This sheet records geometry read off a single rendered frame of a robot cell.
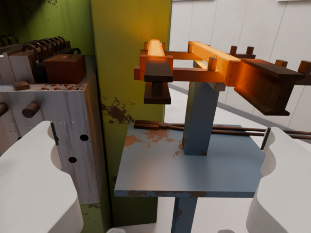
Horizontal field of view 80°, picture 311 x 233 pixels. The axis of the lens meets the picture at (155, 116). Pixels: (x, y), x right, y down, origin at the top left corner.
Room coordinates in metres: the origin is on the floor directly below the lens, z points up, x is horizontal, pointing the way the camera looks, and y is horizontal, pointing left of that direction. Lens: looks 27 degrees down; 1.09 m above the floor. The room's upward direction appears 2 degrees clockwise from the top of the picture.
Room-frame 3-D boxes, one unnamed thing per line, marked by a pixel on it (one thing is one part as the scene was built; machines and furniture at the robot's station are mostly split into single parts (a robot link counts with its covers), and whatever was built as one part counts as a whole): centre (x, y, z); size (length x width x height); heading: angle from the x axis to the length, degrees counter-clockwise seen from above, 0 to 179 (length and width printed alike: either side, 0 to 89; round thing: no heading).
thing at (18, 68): (0.70, 0.48, 0.96); 0.42 x 0.20 x 0.09; 9
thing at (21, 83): (0.48, 0.36, 0.92); 0.04 x 0.03 x 0.01; 43
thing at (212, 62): (0.44, -0.11, 1.03); 0.23 x 0.06 x 0.02; 2
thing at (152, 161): (0.44, -0.11, 0.76); 0.40 x 0.30 x 0.02; 92
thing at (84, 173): (0.72, 0.43, 0.69); 0.56 x 0.38 x 0.45; 9
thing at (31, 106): (0.43, 0.32, 0.87); 0.04 x 0.03 x 0.03; 9
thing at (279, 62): (0.44, -0.23, 1.03); 0.23 x 0.06 x 0.02; 2
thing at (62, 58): (0.58, 0.28, 0.95); 0.12 x 0.09 x 0.07; 9
